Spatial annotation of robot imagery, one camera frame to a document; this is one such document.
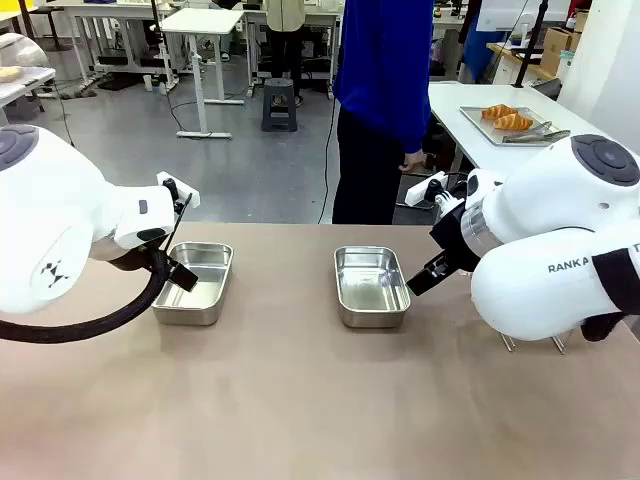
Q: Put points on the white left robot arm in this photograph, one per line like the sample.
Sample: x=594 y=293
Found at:
x=50 y=200

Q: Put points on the long white workbench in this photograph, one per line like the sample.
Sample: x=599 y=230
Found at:
x=115 y=10

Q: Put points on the rectangular steel container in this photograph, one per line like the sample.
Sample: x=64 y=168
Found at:
x=370 y=290
x=210 y=290

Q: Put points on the brown cardboard box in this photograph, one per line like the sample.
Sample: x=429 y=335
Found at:
x=557 y=47

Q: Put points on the black vertical stand pole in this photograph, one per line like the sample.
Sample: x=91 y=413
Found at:
x=524 y=45

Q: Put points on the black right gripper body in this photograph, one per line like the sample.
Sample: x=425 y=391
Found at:
x=457 y=240

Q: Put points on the metal serving tongs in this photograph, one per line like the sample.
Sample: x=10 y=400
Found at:
x=537 y=134

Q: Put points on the person's right forearm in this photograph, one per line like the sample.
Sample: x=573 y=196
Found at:
x=419 y=125

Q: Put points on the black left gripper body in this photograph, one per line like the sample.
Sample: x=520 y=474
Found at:
x=161 y=256

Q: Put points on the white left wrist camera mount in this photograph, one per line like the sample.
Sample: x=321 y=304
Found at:
x=184 y=192

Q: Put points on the white table with dome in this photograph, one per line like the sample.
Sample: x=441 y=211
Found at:
x=30 y=82

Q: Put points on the white standing desk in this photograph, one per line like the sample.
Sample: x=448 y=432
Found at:
x=205 y=22

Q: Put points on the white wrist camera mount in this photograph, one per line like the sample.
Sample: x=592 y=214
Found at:
x=422 y=190
x=184 y=192

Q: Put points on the grey plastic step stool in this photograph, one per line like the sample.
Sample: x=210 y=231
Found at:
x=279 y=107

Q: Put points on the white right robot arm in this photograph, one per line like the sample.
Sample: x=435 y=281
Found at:
x=545 y=200

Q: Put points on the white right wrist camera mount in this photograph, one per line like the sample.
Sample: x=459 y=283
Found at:
x=422 y=190

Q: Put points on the clear plastic dome cover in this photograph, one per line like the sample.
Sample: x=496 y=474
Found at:
x=22 y=50

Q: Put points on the person in blue sweater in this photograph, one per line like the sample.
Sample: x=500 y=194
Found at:
x=380 y=75

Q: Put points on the background person in beige top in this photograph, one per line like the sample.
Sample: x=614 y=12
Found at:
x=285 y=20

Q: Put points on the person's right hand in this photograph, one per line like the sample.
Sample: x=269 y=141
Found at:
x=412 y=161

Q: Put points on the bread loaf on white table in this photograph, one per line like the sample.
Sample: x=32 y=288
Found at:
x=9 y=74

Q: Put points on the silver baking tray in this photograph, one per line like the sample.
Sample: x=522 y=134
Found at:
x=480 y=125

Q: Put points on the small white cup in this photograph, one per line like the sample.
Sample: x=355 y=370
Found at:
x=147 y=83

